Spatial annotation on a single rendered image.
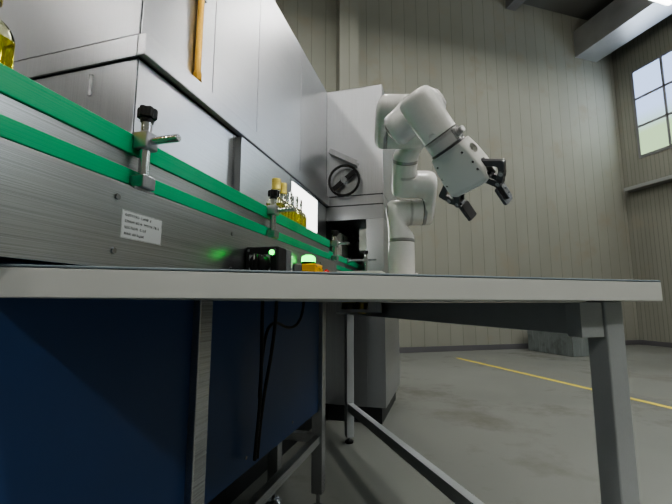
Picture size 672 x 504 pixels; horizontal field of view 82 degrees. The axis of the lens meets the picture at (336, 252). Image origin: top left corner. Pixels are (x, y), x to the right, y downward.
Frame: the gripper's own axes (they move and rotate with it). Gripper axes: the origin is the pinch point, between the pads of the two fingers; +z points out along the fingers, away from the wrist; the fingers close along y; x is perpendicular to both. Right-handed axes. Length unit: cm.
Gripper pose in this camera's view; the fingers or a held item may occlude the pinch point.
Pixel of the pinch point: (487, 206)
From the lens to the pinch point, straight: 90.0
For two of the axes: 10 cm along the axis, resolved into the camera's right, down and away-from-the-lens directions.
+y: -5.2, 2.8, 8.1
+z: 5.9, 8.1, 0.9
